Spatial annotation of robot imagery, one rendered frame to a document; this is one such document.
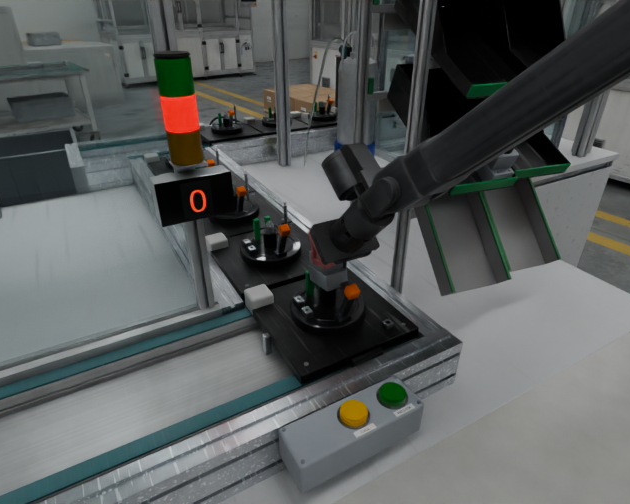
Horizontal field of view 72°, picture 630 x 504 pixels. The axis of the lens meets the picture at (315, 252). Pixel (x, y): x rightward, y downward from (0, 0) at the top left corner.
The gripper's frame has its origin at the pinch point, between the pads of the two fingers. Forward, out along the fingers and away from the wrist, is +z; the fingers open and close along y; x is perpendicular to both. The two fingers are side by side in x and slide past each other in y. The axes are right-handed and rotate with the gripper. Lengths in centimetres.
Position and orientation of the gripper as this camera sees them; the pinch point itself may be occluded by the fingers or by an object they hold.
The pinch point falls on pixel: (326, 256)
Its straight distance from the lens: 77.2
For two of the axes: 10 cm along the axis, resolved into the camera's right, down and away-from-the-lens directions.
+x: 3.6, 9.1, -2.2
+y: -8.7, 2.4, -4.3
